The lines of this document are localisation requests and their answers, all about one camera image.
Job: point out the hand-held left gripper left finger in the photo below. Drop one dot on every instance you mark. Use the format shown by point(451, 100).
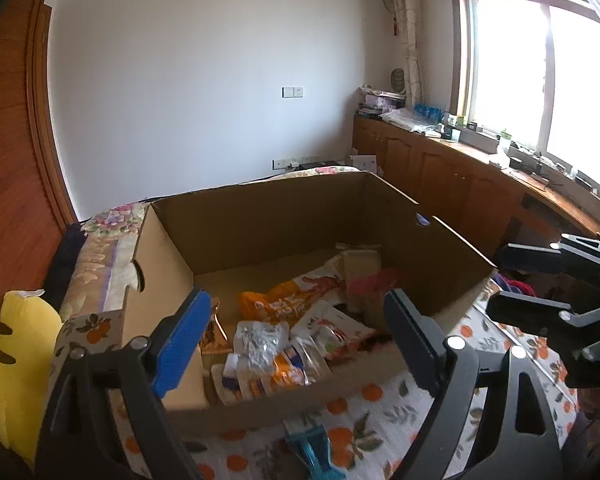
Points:
point(180, 345)

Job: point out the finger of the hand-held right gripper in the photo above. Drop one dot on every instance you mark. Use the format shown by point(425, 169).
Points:
point(527, 259)
point(522, 312)

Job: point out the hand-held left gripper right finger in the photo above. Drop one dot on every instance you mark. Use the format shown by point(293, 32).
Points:
point(407, 332)

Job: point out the white silver snack packet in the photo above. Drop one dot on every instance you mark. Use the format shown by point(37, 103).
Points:
point(260, 345)

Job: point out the cardboard box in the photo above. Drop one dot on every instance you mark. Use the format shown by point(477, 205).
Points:
point(290, 220)

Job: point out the tan snack packet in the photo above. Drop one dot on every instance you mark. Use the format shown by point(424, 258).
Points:
point(361, 262)

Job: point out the orange fruit print tablecloth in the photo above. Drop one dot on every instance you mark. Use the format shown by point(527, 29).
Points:
point(370, 410)

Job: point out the clear orange blue snack packet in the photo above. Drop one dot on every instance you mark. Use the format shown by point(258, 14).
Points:
point(302, 362)

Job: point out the wooden cabinet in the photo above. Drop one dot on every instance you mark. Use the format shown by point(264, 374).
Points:
point(445, 180)

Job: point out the floral blanket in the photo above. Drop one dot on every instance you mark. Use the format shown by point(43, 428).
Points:
point(105, 250)

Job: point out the dark blue cloth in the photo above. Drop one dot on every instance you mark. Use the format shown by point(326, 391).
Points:
point(62, 265)

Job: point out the teal candy wrapper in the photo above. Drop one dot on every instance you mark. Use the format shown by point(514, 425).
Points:
point(312, 452)

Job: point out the yellow pillow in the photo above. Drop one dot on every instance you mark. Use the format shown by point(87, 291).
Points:
point(20, 360)

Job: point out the small white box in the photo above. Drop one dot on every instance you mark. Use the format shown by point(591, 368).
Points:
point(364, 162)

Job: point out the row of blue boxes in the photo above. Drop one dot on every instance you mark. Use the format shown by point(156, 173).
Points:
point(427, 111)

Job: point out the window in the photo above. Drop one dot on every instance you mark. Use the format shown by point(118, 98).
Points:
point(540, 60)

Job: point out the round grey speaker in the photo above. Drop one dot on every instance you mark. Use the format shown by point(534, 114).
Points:
point(398, 80)

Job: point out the patterned curtain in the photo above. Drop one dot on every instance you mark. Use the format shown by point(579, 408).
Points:
point(407, 35)

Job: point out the wooden panel door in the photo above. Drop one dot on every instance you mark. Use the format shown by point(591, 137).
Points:
point(15, 135)

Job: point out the white wall outlet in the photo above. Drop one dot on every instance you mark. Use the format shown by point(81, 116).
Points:
point(287, 163)

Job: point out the white wall switch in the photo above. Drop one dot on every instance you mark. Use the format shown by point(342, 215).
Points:
point(292, 92)

